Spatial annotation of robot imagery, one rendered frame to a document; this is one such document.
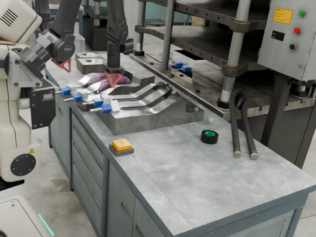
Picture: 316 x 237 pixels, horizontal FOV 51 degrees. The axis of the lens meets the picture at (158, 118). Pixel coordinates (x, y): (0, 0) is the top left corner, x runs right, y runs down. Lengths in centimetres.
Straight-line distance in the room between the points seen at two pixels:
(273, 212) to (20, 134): 103
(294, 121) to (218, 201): 139
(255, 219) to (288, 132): 125
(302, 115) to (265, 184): 123
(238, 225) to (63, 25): 92
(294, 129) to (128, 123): 138
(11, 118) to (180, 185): 71
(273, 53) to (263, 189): 82
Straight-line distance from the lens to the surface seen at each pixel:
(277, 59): 185
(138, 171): 127
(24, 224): 186
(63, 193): 246
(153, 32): 276
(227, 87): 194
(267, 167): 147
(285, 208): 143
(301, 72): 176
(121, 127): 150
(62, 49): 117
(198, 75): 233
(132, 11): 584
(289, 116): 241
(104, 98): 160
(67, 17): 116
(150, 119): 155
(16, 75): 116
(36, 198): 245
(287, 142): 253
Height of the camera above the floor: 152
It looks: 25 degrees down
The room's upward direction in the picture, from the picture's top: 6 degrees clockwise
